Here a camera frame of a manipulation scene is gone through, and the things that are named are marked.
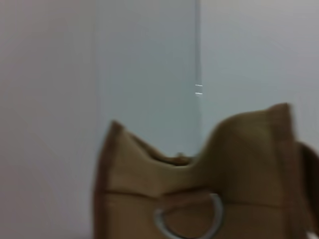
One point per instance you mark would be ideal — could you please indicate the khaki canvas food bag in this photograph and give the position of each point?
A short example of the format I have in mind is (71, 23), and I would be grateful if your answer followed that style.
(249, 161)

